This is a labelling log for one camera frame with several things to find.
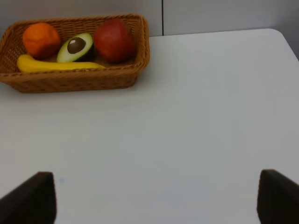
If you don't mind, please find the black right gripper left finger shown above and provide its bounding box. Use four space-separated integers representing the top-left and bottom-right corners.
0 172 57 224

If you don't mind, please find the red apple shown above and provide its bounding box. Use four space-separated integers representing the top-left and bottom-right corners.
93 19 135 63

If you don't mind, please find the halved avocado with pit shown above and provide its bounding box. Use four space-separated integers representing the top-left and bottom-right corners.
57 33 94 63

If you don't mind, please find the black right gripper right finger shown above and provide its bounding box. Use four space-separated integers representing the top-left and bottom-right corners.
256 169 299 224

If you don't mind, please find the orange wicker basket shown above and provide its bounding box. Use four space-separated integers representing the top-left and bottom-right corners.
0 14 150 93

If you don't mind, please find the yellow banana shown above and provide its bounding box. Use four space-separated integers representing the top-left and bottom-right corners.
17 54 105 73

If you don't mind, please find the orange tangerine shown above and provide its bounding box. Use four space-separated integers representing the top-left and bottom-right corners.
22 22 62 59

